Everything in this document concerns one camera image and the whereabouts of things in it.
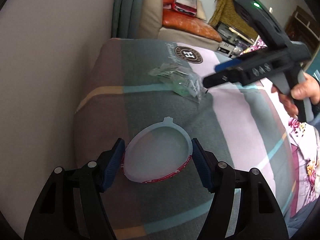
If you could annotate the cream armchair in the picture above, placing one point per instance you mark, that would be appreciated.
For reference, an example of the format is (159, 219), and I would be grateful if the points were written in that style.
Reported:
(150, 26)

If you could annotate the plaid pink grey bedsheet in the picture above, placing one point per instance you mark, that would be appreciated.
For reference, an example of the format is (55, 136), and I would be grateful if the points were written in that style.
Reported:
(158, 194)

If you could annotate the clear round plastic lid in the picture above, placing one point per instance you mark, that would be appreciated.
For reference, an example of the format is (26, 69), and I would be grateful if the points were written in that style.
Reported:
(158, 152)

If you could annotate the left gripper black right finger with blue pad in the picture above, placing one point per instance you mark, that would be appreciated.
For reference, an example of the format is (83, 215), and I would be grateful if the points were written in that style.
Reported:
(259, 216)

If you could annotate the leopard print cloth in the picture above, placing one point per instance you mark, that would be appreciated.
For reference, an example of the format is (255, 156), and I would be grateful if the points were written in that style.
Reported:
(226, 14)

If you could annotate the orange leather seat cushion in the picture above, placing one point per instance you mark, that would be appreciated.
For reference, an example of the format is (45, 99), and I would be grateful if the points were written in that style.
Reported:
(192, 25)

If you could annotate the person's right hand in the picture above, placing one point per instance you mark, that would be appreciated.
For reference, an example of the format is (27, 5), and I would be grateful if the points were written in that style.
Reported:
(308, 89)

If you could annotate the clear plastic bag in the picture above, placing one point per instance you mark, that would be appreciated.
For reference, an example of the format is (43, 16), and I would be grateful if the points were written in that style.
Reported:
(181, 80)

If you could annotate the black electronics stack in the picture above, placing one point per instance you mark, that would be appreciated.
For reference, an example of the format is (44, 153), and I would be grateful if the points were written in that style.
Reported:
(233, 41)

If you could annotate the teal curtain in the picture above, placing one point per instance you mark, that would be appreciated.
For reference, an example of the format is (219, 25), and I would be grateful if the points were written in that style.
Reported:
(126, 18)

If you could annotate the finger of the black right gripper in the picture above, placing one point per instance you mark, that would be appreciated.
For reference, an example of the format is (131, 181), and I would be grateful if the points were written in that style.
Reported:
(219, 78)

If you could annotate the floral pink bed cover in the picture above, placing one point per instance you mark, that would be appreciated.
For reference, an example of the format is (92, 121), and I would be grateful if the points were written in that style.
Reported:
(305, 142)

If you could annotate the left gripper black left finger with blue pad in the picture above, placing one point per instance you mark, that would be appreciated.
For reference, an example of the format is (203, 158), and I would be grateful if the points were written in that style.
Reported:
(70, 205)

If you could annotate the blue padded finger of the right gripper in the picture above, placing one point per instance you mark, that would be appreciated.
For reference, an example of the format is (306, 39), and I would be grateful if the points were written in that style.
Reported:
(226, 64)

